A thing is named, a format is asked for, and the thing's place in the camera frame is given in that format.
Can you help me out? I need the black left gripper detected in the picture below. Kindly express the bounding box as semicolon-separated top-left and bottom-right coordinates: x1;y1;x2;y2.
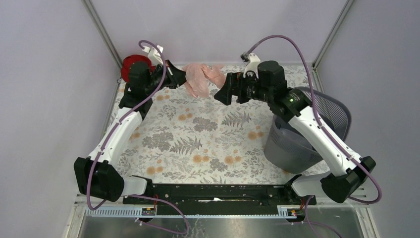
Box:
145;59;192;95

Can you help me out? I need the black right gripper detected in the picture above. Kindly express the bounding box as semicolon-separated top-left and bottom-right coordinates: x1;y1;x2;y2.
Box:
213;69;272;106

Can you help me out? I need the pink plastic trash bag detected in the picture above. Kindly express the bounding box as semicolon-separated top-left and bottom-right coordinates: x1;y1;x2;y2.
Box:
182;63;226;98

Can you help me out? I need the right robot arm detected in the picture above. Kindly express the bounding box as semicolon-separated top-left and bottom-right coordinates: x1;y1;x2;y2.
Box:
214;60;376;204

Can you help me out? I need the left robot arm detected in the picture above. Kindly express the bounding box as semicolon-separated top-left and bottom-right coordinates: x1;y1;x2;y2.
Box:
74;60;187;204

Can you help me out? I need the grey slotted trash bin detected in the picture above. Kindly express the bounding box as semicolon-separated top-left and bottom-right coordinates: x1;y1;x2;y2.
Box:
264;90;352;174

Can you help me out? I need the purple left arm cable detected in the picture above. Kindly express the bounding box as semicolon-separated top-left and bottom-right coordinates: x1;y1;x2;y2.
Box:
86;40;167;211

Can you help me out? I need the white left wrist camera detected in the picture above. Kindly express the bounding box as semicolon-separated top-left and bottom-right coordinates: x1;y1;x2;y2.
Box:
143;46;163;66

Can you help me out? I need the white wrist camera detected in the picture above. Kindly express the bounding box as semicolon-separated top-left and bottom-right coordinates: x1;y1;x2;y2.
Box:
241;52;261;78
143;46;163;66

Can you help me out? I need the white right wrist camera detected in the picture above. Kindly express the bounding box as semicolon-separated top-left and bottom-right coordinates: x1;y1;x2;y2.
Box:
241;52;261;78

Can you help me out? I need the aluminium frame post right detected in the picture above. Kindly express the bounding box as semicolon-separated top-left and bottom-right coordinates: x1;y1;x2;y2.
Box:
312;0;356;68

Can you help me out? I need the aluminium frame post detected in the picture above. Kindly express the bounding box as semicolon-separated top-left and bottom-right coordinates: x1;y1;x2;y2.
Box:
312;0;356;68
81;0;123;68

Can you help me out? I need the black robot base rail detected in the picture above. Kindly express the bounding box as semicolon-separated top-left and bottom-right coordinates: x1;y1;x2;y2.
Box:
145;183;316;210

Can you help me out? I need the aluminium frame post left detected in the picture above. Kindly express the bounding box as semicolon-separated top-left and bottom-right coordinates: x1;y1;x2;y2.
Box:
81;0;123;68

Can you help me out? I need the white slotted cable duct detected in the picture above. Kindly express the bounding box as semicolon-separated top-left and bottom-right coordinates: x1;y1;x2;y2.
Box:
85;205;305;219

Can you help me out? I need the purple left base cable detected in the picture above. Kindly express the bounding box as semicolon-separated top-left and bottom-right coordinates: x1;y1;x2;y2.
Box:
129;194;192;236

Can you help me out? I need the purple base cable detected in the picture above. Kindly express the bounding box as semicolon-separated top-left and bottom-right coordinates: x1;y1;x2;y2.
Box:
129;194;192;236
290;195;344;238

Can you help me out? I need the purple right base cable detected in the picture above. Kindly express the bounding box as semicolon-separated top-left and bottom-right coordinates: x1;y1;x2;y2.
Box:
290;195;344;238

